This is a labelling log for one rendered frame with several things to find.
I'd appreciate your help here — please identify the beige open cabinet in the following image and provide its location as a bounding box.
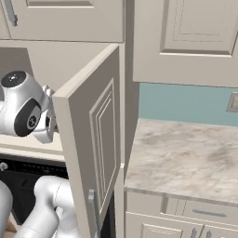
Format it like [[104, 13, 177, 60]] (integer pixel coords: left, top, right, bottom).
[[0, 39, 126, 163]]

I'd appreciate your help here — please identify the large beige wall cabinet door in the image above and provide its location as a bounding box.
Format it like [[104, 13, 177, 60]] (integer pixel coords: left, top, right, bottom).
[[132, 0, 238, 88]]

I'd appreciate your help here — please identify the beige open cabinet door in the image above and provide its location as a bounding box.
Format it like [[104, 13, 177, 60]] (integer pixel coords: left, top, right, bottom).
[[51, 43, 126, 238]]

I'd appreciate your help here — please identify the grey drawer handle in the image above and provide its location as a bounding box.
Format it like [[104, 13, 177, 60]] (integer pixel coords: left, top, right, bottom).
[[192, 208, 228, 218]]

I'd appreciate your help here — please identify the black oven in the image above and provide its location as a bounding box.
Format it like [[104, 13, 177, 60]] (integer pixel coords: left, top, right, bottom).
[[0, 157, 116, 238]]

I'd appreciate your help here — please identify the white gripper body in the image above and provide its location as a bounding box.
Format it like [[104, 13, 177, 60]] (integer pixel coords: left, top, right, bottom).
[[33, 125, 60, 144]]

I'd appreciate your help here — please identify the grey upper cabinet door handle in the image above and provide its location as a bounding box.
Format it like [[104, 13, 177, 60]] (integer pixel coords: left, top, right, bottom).
[[3, 0, 19, 28]]

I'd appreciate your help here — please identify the grey handle of open door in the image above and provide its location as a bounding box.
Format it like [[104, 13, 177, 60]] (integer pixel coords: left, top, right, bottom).
[[86, 188, 98, 218]]

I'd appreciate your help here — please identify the narrow beige drawer front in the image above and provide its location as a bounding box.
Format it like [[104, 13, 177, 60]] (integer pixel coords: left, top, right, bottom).
[[125, 191, 165, 216]]

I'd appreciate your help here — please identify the beige upper cabinet door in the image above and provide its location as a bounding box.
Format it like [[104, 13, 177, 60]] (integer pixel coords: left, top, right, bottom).
[[1, 0, 126, 44]]

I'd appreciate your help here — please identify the grey wall outlet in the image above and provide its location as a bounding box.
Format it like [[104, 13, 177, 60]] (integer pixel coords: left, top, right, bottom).
[[225, 91, 238, 113]]

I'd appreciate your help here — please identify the beige lower cabinet door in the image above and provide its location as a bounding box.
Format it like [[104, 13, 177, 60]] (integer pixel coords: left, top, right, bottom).
[[199, 224, 238, 238], [125, 211, 205, 238]]

